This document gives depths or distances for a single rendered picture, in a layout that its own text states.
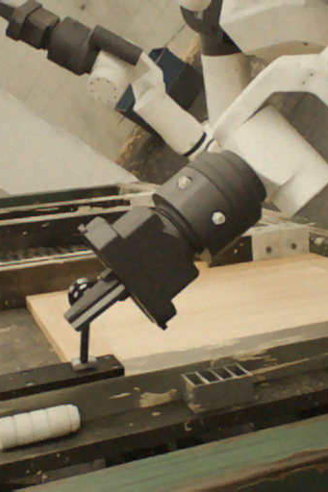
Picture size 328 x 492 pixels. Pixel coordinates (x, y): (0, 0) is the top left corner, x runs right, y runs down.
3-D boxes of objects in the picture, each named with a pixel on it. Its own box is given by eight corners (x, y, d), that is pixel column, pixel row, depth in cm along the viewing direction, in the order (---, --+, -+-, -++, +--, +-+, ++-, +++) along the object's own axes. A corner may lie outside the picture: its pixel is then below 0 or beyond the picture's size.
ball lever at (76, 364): (104, 382, 73) (112, 291, 65) (69, 390, 72) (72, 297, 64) (95, 356, 76) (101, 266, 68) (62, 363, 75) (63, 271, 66)
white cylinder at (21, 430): (1, 455, 65) (82, 437, 68) (-3, 427, 65) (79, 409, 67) (-3, 442, 68) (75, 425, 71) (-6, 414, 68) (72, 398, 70)
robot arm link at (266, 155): (263, 240, 61) (351, 163, 63) (184, 155, 63) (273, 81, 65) (241, 261, 72) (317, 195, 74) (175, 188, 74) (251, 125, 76)
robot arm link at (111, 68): (80, 50, 132) (132, 78, 133) (58, 85, 126) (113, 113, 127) (95, 6, 123) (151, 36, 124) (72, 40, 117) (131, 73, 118)
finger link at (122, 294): (73, 329, 62) (125, 284, 63) (65, 319, 65) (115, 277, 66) (84, 341, 62) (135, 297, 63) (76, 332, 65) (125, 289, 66)
